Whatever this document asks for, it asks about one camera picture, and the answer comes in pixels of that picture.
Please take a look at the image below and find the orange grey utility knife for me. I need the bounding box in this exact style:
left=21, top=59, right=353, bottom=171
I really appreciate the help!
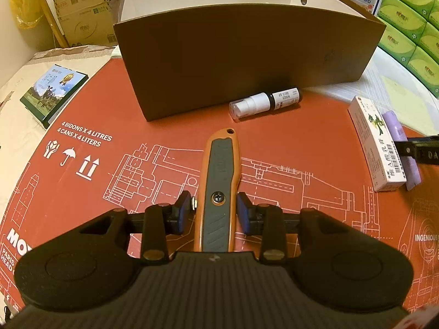
left=193, top=127, right=242, bottom=252

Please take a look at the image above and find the stack of green tissue packs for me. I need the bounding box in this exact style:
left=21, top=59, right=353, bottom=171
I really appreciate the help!
left=375, top=0, right=439, bottom=98

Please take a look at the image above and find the green milk carton box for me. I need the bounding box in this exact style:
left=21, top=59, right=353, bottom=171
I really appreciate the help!
left=20, top=64, right=88, bottom=129

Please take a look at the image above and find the purple cylindrical battery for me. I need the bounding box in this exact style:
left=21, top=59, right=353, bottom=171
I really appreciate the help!
left=382, top=110, right=421, bottom=191

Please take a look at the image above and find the cardboard box with white handle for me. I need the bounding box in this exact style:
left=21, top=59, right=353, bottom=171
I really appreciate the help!
left=38, top=0, right=119, bottom=47

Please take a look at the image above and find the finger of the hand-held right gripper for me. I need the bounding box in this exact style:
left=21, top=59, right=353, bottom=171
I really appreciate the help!
left=393, top=137, right=418, bottom=160

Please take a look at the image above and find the red printed cardboard sheet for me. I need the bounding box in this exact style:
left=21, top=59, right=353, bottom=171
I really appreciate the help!
left=0, top=53, right=439, bottom=319

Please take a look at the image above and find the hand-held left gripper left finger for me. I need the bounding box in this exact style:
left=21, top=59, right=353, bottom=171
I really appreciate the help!
left=80, top=190, right=193, bottom=264

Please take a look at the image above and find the white foam sheet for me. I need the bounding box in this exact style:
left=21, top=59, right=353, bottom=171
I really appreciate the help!
left=309, top=46, right=439, bottom=138

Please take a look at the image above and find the yellow plastic bag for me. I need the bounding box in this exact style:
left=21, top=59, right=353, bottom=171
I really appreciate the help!
left=9, top=0, right=59, bottom=30

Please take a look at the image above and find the small spray bottle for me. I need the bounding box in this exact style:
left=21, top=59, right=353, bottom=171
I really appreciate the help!
left=229, top=87, right=303, bottom=121

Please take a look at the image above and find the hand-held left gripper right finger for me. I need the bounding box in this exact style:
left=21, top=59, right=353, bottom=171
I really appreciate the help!
left=236, top=192, right=354, bottom=264

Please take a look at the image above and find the white medicine box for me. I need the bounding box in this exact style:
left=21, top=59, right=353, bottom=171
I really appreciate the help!
left=347, top=97, right=407, bottom=192

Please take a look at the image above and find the large brown cardboard box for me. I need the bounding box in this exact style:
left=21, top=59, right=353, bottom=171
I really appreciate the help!
left=113, top=0, right=386, bottom=122

